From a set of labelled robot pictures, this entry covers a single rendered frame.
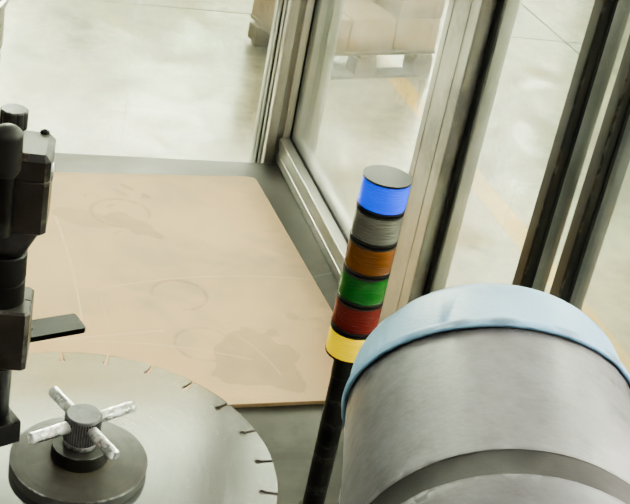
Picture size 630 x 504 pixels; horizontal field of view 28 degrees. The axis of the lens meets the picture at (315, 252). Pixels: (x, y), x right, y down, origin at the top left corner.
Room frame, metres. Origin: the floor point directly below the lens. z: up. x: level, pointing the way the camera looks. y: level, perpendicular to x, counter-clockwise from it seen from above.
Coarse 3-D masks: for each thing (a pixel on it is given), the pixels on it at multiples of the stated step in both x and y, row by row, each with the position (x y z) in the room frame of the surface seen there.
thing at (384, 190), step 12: (372, 168) 1.04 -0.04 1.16; (384, 168) 1.04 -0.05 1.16; (396, 168) 1.05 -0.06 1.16; (372, 180) 1.01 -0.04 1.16; (384, 180) 1.02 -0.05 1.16; (396, 180) 1.02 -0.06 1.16; (408, 180) 1.03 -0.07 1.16; (360, 192) 1.02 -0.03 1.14; (372, 192) 1.01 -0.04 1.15; (384, 192) 1.01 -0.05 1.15; (396, 192) 1.01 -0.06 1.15; (408, 192) 1.02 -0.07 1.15; (360, 204) 1.02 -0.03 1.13; (372, 204) 1.01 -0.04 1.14; (384, 204) 1.01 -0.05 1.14; (396, 204) 1.01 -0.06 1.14; (384, 216) 1.01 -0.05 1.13; (396, 216) 1.01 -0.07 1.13
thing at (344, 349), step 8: (328, 336) 1.02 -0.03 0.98; (336, 336) 1.01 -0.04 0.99; (344, 336) 1.01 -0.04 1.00; (352, 336) 1.01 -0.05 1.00; (328, 344) 1.02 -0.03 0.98; (336, 344) 1.01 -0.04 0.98; (344, 344) 1.01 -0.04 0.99; (352, 344) 1.01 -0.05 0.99; (360, 344) 1.01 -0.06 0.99; (328, 352) 1.02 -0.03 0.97; (336, 352) 1.01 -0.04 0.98; (344, 352) 1.01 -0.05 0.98; (352, 352) 1.01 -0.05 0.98; (336, 360) 1.01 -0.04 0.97; (344, 360) 1.01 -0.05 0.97; (352, 360) 1.01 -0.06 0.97
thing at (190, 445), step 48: (48, 384) 0.91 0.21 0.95; (96, 384) 0.92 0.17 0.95; (144, 384) 0.94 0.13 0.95; (192, 384) 0.95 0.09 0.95; (144, 432) 0.87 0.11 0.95; (192, 432) 0.88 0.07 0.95; (240, 432) 0.90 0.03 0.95; (0, 480) 0.77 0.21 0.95; (192, 480) 0.82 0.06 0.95; (240, 480) 0.83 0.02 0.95
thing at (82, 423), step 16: (64, 400) 0.82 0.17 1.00; (80, 416) 0.80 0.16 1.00; (96, 416) 0.80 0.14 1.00; (112, 416) 0.82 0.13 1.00; (32, 432) 0.77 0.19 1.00; (48, 432) 0.78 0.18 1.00; (64, 432) 0.79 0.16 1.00; (80, 432) 0.79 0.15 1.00; (96, 432) 0.79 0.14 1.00; (80, 448) 0.79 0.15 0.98; (112, 448) 0.77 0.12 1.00
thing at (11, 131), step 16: (0, 128) 0.71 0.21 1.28; (16, 128) 0.72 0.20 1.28; (0, 144) 0.71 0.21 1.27; (16, 144) 0.71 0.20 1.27; (0, 160) 0.71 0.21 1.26; (16, 160) 0.71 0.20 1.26; (0, 176) 0.71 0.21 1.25; (0, 192) 0.71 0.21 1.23; (0, 208) 0.71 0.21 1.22; (0, 224) 0.71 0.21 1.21
